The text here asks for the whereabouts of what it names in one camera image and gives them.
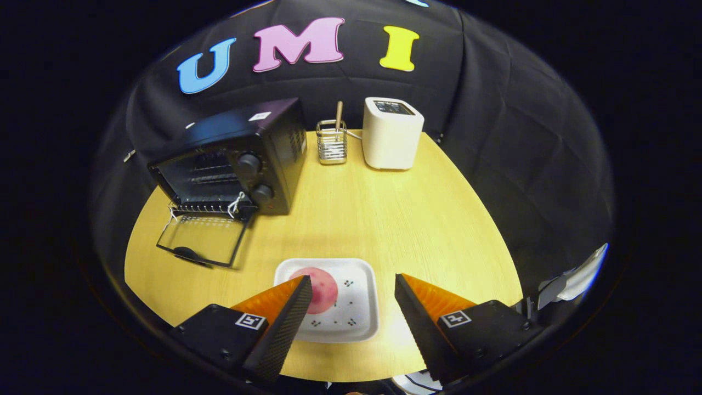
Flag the pink ham slice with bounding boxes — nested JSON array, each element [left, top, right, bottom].
[[289, 267, 339, 315]]

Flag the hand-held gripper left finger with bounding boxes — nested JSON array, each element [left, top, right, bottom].
[[169, 274, 314, 383]]

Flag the black backdrop cloth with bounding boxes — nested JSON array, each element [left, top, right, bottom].
[[90, 0, 615, 308]]

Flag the wire utensil holder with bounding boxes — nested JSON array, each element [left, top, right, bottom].
[[316, 120, 348, 165]]

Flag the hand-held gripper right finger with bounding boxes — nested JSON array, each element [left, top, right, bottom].
[[394, 273, 544, 385]]

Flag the black toaster oven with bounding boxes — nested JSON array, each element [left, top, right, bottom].
[[147, 98, 308, 269]]

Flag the white square plate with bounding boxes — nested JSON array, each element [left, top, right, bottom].
[[273, 258, 380, 344]]

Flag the white pop-up toaster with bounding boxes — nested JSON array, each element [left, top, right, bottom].
[[362, 97, 425, 171]]

